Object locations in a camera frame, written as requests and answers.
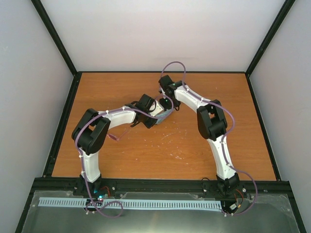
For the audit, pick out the light blue cleaning cloth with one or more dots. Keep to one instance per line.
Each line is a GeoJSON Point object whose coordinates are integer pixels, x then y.
{"type": "Point", "coordinates": [162, 116]}

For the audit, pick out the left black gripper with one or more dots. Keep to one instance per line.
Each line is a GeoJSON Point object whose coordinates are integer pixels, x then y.
{"type": "Point", "coordinates": [148, 124]}

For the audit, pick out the pink transparent sunglasses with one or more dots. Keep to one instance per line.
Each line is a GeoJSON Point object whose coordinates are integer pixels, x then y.
{"type": "Point", "coordinates": [118, 138]}

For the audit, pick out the light blue slotted cable duct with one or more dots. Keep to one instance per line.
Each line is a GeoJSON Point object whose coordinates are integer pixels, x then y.
{"type": "Point", "coordinates": [205, 205]}

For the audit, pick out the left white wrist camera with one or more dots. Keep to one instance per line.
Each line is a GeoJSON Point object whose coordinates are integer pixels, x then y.
{"type": "Point", "coordinates": [156, 109]}

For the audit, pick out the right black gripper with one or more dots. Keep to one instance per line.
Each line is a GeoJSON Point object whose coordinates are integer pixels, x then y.
{"type": "Point", "coordinates": [165, 107]}

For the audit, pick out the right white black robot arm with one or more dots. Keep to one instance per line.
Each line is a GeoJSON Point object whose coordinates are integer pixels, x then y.
{"type": "Point", "coordinates": [212, 126]}

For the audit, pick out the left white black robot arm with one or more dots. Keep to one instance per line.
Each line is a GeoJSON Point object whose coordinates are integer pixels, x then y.
{"type": "Point", "coordinates": [90, 133]}

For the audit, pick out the black aluminium mounting rail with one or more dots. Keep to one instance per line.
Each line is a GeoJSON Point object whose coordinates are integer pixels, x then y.
{"type": "Point", "coordinates": [202, 188]}

